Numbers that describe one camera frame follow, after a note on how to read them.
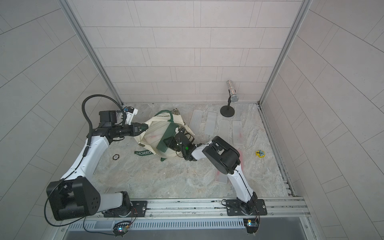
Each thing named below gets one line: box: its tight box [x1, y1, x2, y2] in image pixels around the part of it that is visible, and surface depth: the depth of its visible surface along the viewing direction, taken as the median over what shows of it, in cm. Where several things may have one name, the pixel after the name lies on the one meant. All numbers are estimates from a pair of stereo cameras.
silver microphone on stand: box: [220, 79, 239, 118], surface depth 111 cm
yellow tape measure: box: [255, 150, 266, 158], surface depth 91 cm
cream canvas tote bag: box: [134, 110, 195, 161], surface depth 89 cm
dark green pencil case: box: [156, 122, 180, 153], surface depth 93 cm
